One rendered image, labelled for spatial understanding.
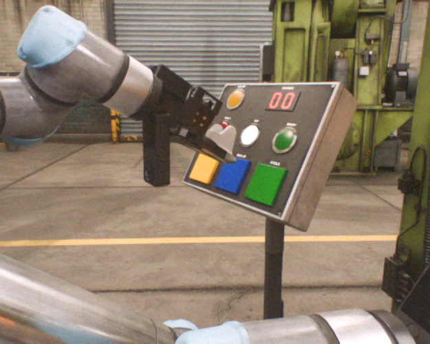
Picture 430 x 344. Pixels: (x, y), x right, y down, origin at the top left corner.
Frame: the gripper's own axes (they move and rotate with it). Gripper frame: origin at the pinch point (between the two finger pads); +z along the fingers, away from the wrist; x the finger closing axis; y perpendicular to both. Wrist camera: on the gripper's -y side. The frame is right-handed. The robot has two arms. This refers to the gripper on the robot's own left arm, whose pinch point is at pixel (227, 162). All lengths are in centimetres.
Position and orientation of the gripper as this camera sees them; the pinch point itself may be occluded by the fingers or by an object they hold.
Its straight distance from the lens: 64.6
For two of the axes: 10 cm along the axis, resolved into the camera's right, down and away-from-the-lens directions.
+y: 4.0, -9.1, 1.0
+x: -6.0, -1.8, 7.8
